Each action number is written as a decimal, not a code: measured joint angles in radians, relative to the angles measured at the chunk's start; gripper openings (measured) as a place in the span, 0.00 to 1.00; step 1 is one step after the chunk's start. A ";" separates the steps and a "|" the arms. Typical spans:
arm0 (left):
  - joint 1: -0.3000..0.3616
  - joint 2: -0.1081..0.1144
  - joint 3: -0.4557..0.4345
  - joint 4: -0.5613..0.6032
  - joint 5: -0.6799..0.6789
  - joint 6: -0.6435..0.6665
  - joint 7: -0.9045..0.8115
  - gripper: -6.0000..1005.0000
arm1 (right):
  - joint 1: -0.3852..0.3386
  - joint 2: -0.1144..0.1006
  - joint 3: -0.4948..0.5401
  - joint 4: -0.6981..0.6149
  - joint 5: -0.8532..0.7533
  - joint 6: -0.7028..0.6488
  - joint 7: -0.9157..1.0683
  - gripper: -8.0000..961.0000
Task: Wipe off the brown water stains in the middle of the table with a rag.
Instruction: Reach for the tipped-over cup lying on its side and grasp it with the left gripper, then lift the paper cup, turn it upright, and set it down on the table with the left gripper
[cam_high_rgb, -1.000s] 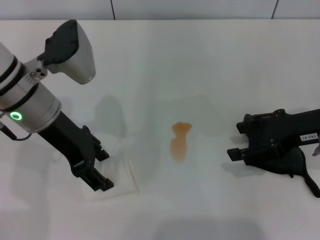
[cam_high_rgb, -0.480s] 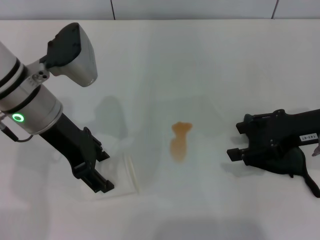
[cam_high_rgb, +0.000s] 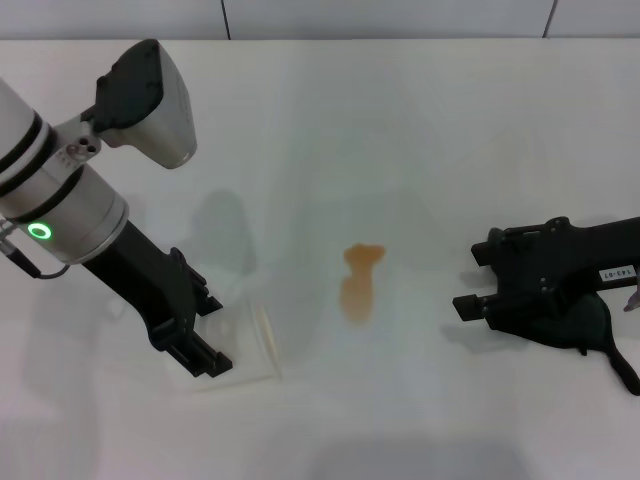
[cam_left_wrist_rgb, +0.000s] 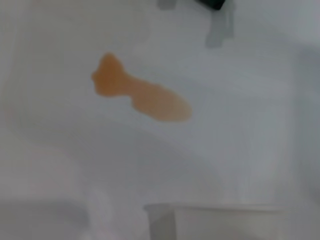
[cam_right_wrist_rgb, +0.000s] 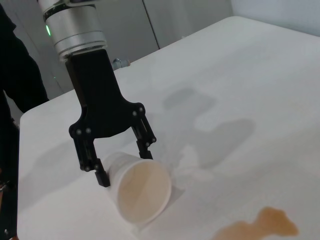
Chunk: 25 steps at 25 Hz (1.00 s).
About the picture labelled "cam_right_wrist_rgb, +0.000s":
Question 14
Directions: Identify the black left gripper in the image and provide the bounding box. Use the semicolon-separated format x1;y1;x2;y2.
64;48;158;188

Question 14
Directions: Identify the white paper cup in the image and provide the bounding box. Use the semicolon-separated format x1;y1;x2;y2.
103;149;173;225

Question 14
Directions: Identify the brown water stain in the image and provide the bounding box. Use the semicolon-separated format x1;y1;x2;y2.
212;206;300;240

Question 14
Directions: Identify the person in dark clothing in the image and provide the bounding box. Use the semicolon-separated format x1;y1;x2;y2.
0;3;50;240

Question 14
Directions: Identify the silver metal cable connector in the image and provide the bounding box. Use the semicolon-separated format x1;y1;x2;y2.
111;57;131;73

